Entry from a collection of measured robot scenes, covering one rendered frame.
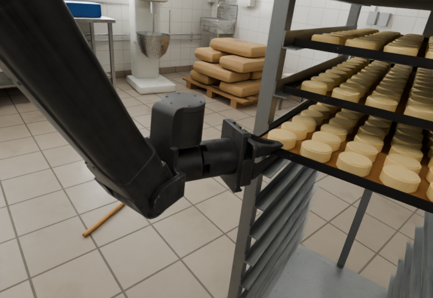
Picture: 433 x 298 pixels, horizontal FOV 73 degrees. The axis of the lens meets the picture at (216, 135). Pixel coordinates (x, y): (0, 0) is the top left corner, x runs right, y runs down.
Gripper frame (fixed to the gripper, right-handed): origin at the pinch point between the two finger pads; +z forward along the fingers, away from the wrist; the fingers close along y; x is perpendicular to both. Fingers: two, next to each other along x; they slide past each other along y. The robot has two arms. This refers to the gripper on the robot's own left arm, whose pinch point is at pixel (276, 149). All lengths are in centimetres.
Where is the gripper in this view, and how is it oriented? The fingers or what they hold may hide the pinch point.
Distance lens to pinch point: 50.4
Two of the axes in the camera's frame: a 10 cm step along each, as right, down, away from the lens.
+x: -4.3, -4.2, 8.0
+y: 1.0, -9.0, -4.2
